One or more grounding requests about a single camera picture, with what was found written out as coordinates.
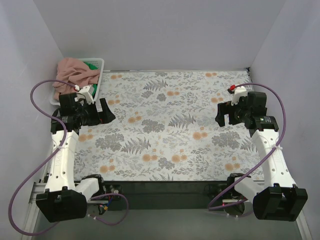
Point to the pink t-shirt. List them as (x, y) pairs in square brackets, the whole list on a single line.
[(73, 71)]

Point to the floral table mat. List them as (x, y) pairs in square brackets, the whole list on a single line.
[(165, 129)]

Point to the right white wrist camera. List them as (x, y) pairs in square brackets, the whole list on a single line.
[(237, 92)]

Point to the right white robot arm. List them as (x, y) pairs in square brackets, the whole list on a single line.
[(279, 199)]

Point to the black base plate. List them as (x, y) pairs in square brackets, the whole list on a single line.
[(166, 195)]

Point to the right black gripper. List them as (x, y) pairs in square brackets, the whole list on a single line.
[(227, 115)]

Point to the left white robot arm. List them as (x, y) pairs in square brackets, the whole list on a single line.
[(62, 199)]

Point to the green t-shirt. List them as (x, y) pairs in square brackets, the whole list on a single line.
[(94, 78)]

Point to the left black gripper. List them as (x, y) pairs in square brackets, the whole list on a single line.
[(101, 113)]

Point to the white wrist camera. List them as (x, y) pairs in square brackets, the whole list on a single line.
[(237, 92), (85, 93)]

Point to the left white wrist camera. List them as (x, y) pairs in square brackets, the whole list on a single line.
[(85, 93)]

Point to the white plastic basket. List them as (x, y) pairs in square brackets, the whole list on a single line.
[(59, 88)]

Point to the aluminium frame rail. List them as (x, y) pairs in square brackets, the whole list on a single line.
[(33, 210)]

